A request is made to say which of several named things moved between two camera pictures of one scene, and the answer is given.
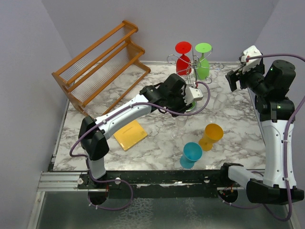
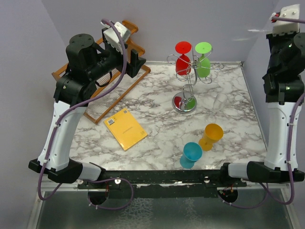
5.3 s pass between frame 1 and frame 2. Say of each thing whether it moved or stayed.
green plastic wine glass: stayed
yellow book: stayed
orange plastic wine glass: stayed
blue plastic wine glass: stayed
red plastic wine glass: stayed
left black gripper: moved
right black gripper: moved
